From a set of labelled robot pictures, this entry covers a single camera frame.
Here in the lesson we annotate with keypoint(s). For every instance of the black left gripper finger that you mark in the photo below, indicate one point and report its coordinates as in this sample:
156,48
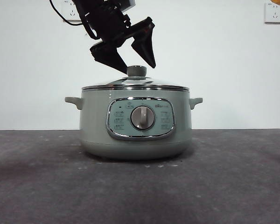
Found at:
112,57
145,46

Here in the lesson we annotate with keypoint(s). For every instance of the glass lid with green knob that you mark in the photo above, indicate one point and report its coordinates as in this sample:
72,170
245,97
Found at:
136,71

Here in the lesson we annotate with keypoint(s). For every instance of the pale green electric pot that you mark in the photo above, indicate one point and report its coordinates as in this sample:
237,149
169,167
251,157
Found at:
95,140

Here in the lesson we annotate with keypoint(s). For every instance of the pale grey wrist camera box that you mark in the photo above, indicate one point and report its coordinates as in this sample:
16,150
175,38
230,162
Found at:
128,4

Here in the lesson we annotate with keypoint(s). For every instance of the white wall socket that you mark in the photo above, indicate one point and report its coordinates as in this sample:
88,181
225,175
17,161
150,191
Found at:
274,12
68,11

